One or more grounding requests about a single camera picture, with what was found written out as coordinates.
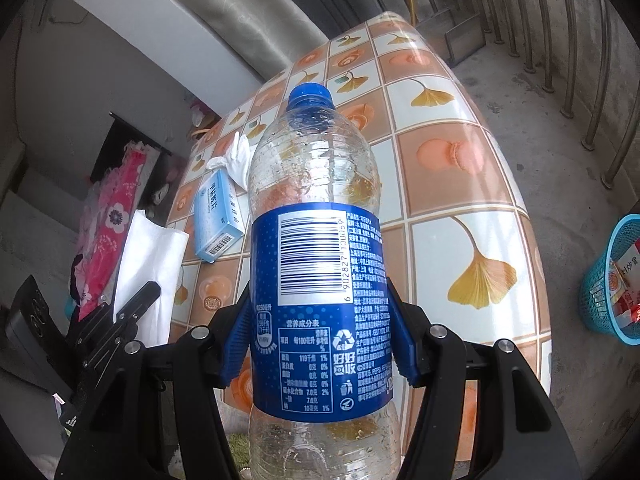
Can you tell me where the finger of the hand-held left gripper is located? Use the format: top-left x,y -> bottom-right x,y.
70,281 -> 162,378

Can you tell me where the white tissue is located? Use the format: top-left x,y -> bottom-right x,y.
204,131 -> 251,192

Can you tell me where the metal window railing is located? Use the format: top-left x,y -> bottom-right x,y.
479,0 -> 640,192

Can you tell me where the pink floral blanket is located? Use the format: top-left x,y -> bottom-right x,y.
70,142 -> 149,322

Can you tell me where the grey metal dustpan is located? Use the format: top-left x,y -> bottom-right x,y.
443,12 -> 489,66

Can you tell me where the clear plastic bottle blue label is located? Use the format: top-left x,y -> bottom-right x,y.
247,82 -> 404,480

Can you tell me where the blue plastic basket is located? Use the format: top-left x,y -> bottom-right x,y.
578,213 -> 640,361

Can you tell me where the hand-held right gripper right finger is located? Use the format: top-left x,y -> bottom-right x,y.
386,276 -> 583,480

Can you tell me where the light blue medicine box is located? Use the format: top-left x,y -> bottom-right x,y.
192,168 -> 246,264

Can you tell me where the white paper napkin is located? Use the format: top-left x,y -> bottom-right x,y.
112,208 -> 190,361

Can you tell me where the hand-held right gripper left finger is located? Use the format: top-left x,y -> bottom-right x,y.
54,280 -> 253,480

